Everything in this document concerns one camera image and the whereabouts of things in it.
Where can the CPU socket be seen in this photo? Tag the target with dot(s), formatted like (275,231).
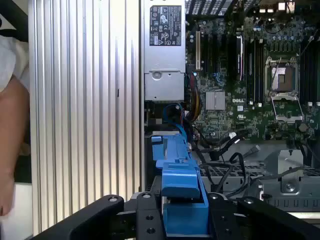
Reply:
(283,80)

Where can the person white shirt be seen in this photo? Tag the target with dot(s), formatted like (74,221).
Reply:
(10,57)

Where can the silver chipset heatsink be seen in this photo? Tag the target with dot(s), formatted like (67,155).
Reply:
(215,100)

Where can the metal socket cover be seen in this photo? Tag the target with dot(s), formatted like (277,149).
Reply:
(287,119)

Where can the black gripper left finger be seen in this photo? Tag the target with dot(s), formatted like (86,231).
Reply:
(146,217)

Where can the green motherboard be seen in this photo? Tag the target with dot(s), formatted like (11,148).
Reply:
(225,125)

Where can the silver power supply unit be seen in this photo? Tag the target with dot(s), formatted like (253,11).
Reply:
(163,62)

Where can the black RAM slot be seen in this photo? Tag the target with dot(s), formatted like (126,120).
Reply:
(259,75)
(303,75)
(250,75)
(313,75)

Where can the silver drive bracket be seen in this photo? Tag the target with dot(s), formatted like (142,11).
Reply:
(290,187)

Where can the white expansion slot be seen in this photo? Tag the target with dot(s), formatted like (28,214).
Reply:
(198,50)

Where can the blue disk carrier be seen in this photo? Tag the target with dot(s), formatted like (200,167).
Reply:
(180,180)

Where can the thin locking lever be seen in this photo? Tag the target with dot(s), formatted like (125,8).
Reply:
(307,45)
(277,67)

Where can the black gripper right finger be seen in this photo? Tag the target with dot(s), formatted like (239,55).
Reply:
(220,220)

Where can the black open PC case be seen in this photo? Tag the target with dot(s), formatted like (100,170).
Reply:
(272,146)

